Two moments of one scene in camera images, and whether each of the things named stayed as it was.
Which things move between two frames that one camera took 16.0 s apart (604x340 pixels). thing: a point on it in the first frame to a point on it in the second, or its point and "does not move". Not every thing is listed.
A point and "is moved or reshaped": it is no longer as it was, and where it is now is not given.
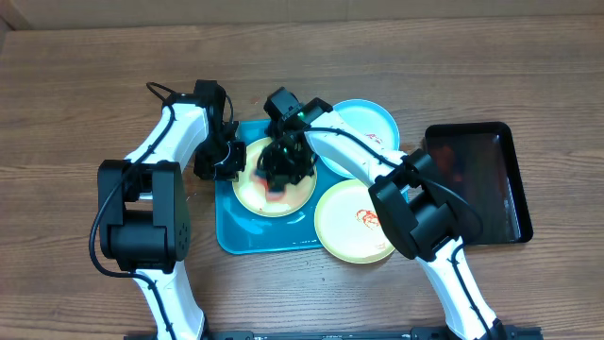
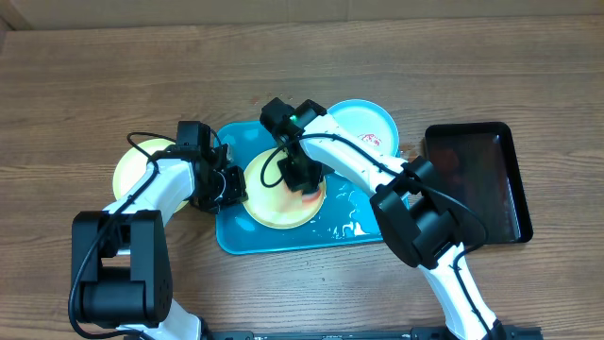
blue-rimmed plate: x=370 y=122 does not move
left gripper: x=230 y=173 to x=237 y=195
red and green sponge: x=270 y=195 to x=310 y=197
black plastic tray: x=478 y=161 does not move
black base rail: x=416 y=333 does not move
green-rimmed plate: x=254 y=193 is moved or reshaped
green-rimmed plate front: x=348 y=226 to x=270 y=199
